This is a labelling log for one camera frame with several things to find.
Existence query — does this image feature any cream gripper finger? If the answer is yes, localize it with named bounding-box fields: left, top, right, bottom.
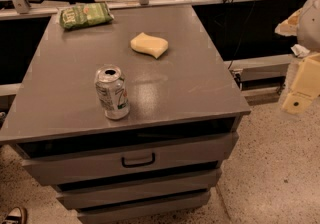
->
left=281, top=53, right=320, bottom=114

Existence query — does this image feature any green jalapeno chip bag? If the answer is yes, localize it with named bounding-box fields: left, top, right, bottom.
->
left=59, top=2, right=114, bottom=30

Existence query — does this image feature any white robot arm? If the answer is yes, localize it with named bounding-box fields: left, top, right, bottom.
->
left=275, top=0, right=320, bottom=115

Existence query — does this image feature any white crumpled wrapper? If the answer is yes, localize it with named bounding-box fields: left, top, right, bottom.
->
left=291, top=44, right=310, bottom=58

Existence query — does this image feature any grey drawer cabinet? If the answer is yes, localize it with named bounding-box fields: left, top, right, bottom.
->
left=1, top=6, right=249, bottom=224

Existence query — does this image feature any yellow sponge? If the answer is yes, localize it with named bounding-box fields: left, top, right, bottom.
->
left=130, top=33, right=169, bottom=59

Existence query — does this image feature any silver soda can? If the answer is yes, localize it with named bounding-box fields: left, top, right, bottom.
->
left=94, top=64, right=130, bottom=120

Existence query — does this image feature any black and white shoe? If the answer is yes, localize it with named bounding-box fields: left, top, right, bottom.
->
left=1, top=207, right=27, bottom=224

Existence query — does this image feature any black hanging cable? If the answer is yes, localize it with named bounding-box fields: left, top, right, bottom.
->
left=227, top=0, right=258, bottom=70

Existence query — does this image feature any black drawer handle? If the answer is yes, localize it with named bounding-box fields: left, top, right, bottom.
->
left=121, top=153, right=156, bottom=168

